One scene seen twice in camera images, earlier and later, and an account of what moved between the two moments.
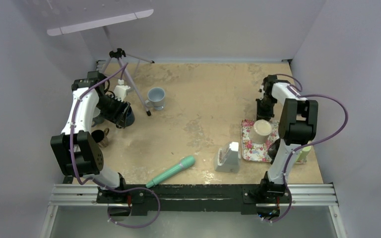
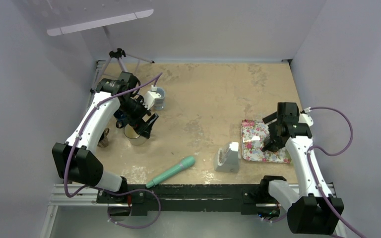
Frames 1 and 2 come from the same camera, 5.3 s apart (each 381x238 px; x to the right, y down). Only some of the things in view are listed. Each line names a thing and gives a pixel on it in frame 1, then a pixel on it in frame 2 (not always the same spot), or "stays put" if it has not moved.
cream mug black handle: (261, 131) -> (134, 138)
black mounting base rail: (199, 198) stays put
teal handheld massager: (187, 161) stays put
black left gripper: (118, 118) -> (134, 122)
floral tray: (251, 151) stays put
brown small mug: (104, 143) stays put
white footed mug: (156, 97) stays put
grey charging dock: (227, 158) stays put
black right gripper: (261, 114) -> (272, 127)
